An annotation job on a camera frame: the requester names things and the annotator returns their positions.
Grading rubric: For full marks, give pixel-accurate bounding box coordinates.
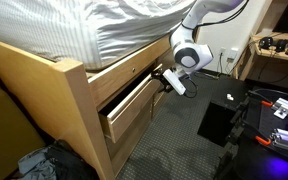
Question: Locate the wooden bed frame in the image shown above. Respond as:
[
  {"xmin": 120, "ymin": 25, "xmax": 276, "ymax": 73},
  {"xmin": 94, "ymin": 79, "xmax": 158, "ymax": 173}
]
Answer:
[{"xmin": 0, "ymin": 31, "xmax": 177, "ymax": 180}]

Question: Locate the wooden desk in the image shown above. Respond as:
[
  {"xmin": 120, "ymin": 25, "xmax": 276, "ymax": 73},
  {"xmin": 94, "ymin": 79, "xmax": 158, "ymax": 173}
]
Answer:
[{"xmin": 231, "ymin": 32, "xmax": 288, "ymax": 80}]

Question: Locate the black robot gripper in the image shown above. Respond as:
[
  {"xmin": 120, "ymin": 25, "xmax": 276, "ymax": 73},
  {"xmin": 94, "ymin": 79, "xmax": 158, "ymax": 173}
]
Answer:
[{"xmin": 151, "ymin": 68, "xmax": 173, "ymax": 93}]

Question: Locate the wooden drawer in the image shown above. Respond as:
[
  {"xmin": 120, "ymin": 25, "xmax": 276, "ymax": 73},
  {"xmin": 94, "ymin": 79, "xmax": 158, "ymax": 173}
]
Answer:
[{"xmin": 99, "ymin": 64, "xmax": 162, "ymax": 143}]

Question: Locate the left wooden drawer cabinet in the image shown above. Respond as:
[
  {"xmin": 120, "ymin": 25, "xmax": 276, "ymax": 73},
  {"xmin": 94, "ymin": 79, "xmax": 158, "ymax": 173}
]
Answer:
[{"xmin": 103, "ymin": 49, "xmax": 175, "ymax": 178}]

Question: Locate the black orange clamp front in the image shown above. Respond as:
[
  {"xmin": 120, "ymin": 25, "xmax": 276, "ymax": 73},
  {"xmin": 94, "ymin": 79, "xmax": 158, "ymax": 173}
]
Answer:
[{"xmin": 225, "ymin": 114, "xmax": 272, "ymax": 154}]

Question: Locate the pile of dark clothes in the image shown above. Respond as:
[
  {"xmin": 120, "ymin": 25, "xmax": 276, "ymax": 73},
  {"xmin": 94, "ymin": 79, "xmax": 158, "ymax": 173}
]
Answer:
[{"xmin": 18, "ymin": 140, "xmax": 96, "ymax": 180}]

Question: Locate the black orange clamp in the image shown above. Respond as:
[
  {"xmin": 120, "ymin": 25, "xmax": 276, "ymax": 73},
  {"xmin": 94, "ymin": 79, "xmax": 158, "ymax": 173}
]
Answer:
[
  {"xmin": 237, "ymin": 91, "xmax": 273, "ymax": 109},
  {"xmin": 225, "ymin": 114, "xmax": 272, "ymax": 154}
]

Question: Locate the wall power outlet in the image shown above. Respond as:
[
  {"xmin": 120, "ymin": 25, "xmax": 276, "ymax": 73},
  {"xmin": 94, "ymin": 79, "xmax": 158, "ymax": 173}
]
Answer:
[{"xmin": 220, "ymin": 47, "xmax": 238, "ymax": 63}]

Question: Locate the white striped mattress bedding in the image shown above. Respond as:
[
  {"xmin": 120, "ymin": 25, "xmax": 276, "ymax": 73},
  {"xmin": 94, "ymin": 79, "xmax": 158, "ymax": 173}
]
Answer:
[{"xmin": 0, "ymin": 0, "xmax": 195, "ymax": 70}]

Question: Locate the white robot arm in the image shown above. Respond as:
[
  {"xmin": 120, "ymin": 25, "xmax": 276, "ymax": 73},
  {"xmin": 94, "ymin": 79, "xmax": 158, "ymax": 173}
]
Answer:
[{"xmin": 169, "ymin": 0, "xmax": 248, "ymax": 75}]

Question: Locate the black orange clamp rear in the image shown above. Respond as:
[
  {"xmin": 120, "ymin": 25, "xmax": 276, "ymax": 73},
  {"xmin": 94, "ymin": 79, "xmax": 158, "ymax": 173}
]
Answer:
[{"xmin": 237, "ymin": 91, "xmax": 273, "ymax": 109}]

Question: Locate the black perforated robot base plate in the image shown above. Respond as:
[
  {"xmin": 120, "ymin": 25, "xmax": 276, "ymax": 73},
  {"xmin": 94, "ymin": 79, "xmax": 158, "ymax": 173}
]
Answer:
[{"xmin": 213, "ymin": 88, "xmax": 288, "ymax": 180}]

